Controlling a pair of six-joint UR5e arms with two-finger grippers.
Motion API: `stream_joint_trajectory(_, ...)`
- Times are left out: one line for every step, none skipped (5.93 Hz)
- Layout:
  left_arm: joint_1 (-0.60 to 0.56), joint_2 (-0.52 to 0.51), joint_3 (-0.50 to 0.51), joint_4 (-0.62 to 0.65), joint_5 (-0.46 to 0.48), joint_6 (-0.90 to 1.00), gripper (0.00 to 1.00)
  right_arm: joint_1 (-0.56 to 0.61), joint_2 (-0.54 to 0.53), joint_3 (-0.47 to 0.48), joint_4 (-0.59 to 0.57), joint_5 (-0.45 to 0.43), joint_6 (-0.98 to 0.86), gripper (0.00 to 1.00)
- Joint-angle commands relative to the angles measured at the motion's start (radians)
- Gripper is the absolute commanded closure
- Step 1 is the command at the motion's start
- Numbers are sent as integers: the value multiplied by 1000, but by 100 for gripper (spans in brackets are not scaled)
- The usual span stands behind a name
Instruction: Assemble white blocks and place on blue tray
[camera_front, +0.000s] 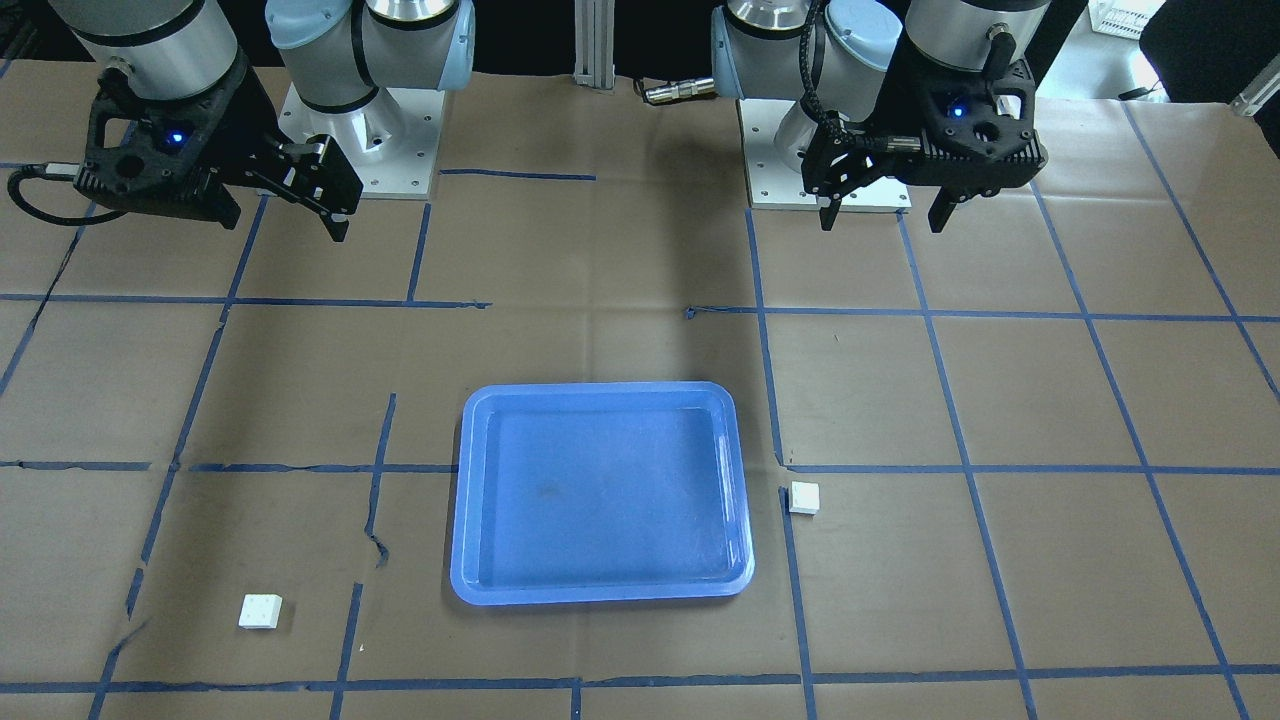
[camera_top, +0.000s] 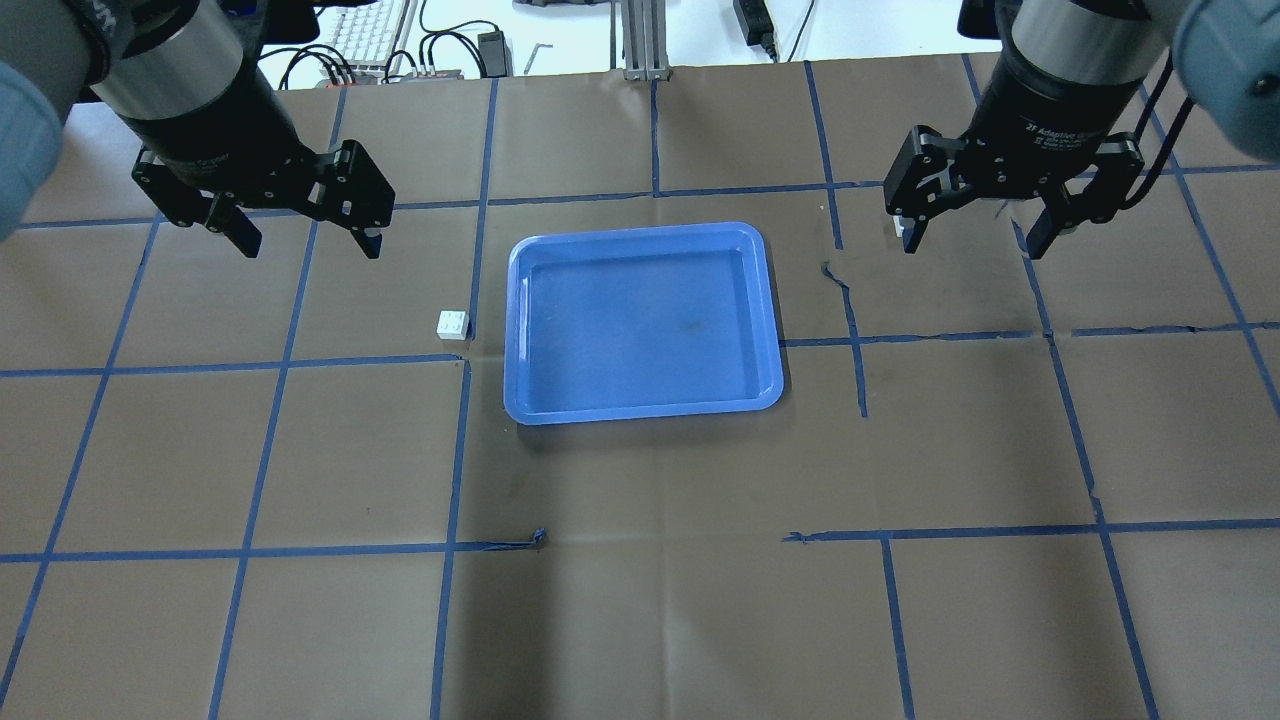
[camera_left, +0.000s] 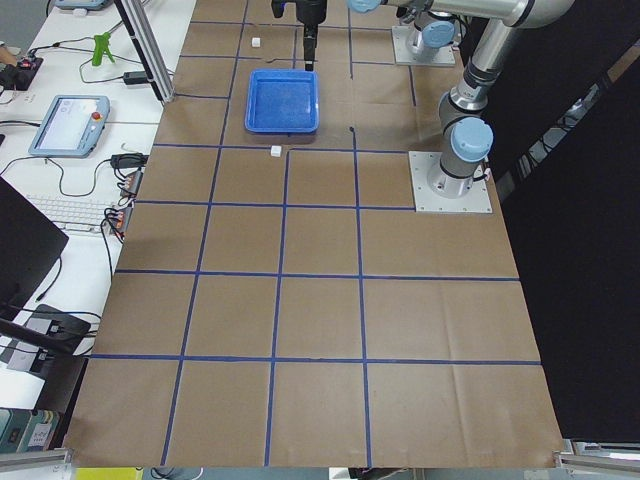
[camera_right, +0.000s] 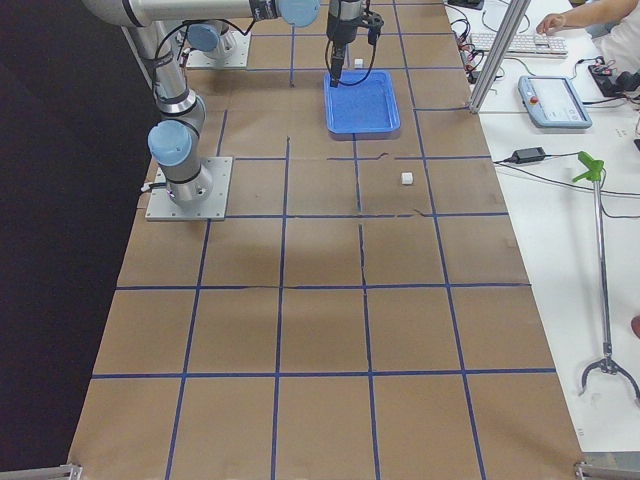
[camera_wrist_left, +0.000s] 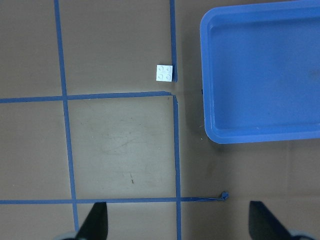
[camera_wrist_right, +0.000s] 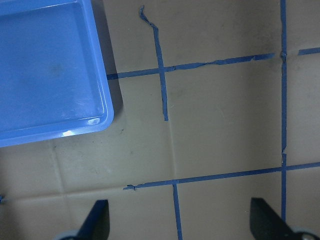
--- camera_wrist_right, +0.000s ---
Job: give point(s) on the blue plastic tray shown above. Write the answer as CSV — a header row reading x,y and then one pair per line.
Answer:
x,y
53,81

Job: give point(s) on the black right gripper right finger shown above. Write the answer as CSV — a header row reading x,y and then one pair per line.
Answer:
x,y
265,224

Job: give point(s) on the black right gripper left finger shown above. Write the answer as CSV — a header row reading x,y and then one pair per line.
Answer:
x,y
97,224

